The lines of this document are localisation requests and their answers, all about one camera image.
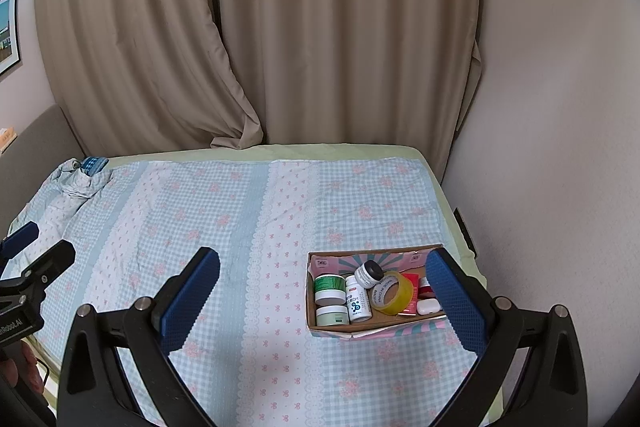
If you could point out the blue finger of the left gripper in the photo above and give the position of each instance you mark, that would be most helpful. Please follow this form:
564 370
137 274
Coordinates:
49 266
13 244

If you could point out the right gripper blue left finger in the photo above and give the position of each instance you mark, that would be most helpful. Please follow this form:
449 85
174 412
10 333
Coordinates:
156 326

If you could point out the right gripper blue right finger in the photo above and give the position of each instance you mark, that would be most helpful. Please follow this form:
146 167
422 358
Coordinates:
489 327

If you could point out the white small case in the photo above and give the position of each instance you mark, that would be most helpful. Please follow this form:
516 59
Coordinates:
428 306

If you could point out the red silver jar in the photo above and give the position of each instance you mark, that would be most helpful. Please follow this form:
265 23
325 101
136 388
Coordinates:
425 289

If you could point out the black cap white bottle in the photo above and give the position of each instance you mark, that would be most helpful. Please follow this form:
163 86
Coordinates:
369 274

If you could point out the pale green cream jar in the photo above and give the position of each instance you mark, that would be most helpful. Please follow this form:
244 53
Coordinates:
329 316

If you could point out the person left hand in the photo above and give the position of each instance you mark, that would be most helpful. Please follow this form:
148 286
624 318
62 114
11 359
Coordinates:
19 363

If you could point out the red pink box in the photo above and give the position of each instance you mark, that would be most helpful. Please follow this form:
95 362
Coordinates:
414 280

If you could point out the yellow tape roll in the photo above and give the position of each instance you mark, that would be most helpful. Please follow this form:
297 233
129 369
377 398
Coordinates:
390 296

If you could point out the blue checkered floral blanket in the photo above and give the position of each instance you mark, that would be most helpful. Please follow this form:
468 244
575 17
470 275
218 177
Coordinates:
240 266

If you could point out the grey sofa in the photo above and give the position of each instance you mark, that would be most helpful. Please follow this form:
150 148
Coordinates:
33 155

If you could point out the blue patterned cloth item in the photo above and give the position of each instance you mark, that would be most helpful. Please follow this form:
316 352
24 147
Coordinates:
92 165

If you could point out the white pill bottle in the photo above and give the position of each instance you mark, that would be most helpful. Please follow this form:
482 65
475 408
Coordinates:
357 301

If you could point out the cardboard box pink lining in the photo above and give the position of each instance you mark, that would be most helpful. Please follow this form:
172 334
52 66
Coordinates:
345 263

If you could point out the green white jar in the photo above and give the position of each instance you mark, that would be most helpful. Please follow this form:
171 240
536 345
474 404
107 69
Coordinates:
329 290

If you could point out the pale green mattress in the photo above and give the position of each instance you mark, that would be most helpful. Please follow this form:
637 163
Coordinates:
350 151

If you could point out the beige curtain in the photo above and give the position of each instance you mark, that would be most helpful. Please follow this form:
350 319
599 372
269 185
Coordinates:
146 76

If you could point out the framed wall picture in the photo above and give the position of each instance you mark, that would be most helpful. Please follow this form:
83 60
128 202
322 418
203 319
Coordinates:
9 47

